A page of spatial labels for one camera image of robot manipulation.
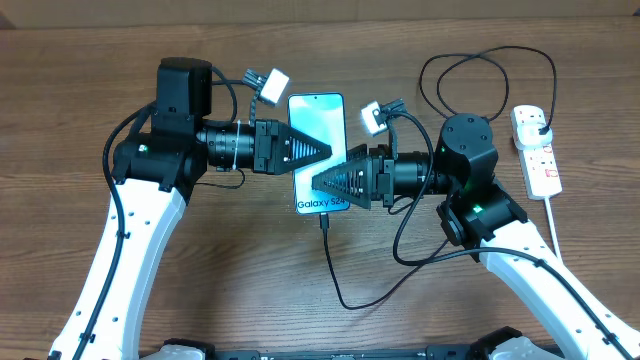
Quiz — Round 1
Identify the Samsung Galaxy smartphone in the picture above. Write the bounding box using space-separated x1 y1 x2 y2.
288 92 350 215

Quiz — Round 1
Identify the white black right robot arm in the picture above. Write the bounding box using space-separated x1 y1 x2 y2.
312 114 639 359

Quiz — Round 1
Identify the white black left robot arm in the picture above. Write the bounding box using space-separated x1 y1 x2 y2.
48 57 332 359

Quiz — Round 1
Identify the white charger plug adapter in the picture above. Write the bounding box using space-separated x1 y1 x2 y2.
513 121 553 150

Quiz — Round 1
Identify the white power strip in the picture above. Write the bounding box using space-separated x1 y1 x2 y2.
510 105 562 200

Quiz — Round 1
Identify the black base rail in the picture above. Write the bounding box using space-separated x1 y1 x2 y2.
139 339 566 360

